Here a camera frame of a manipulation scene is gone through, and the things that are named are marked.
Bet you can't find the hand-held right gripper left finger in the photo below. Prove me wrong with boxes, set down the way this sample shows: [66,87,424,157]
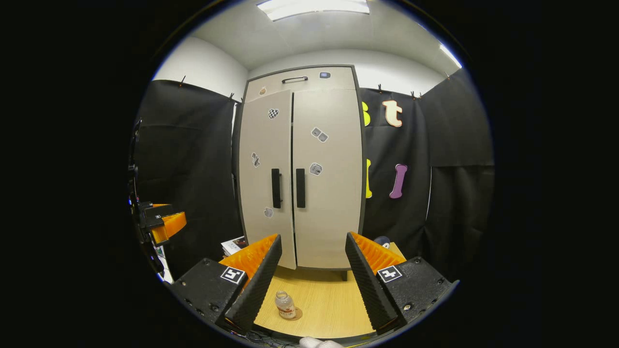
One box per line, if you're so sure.
[172,233,283,334]

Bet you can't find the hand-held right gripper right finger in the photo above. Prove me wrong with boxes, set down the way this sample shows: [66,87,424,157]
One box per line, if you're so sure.
[344,231,459,334]

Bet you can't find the clear plastic bottle red label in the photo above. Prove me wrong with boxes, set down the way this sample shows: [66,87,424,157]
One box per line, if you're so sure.
[275,290,296,320]

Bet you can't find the grey cabinet door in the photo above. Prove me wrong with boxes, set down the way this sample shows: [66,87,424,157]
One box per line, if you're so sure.
[238,89,297,270]
[292,87,364,269]

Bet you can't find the grey cabinet with shelves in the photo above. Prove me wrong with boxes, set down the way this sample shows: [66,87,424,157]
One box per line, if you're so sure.
[232,64,367,282]

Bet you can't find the grey cabinet drawer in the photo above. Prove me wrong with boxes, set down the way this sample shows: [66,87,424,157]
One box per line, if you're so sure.
[245,66,357,103]

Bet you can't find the white cover book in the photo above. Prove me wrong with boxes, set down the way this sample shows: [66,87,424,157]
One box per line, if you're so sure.
[221,236,249,257]

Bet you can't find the large ceiling light panel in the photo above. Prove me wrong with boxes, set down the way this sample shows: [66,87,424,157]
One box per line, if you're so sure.
[256,0,370,21]

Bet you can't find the black left door handle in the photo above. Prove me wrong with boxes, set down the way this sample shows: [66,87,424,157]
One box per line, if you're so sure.
[271,168,282,209]

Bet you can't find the black door handle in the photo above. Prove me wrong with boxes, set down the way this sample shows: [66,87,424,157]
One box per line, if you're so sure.
[295,168,306,209]
[271,168,282,209]

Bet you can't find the black right door handle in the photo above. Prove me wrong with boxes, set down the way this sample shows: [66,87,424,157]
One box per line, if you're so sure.
[295,168,306,209]

